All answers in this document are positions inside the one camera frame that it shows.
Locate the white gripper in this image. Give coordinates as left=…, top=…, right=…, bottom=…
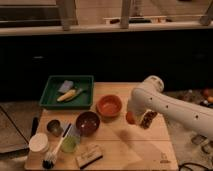
left=126, top=97, right=148, bottom=126

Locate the red apple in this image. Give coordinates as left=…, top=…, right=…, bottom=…
left=126, top=111, right=135, bottom=125

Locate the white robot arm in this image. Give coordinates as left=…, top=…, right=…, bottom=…
left=127, top=75, right=213, bottom=141

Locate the red bowl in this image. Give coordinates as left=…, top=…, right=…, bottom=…
left=96, top=94, right=122, bottom=117

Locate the dark purple bowl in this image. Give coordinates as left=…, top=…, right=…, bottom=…
left=75, top=111, right=100, bottom=136

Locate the brown grape bunch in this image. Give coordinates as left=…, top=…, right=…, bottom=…
left=140, top=111, right=157, bottom=129

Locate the wooden block eraser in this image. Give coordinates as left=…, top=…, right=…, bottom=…
left=76, top=145, right=103, bottom=169

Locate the grey blue sponge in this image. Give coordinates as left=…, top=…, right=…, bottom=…
left=59, top=80, right=74, bottom=93

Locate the green plastic tray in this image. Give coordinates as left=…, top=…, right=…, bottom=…
left=39, top=75, right=94, bottom=110

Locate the green clear glass cup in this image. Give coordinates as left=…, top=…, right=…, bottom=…
left=61, top=129, right=80, bottom=153

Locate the small metal cup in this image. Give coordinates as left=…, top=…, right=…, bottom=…
left=47, top=120, right=63, bottom=137

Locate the black handled tool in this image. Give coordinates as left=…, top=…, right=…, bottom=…
left=31, top=117, right=39, bottom=137

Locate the white handled dish brush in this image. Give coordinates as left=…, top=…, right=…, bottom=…
left=42, top=123, right=72, bottom=169

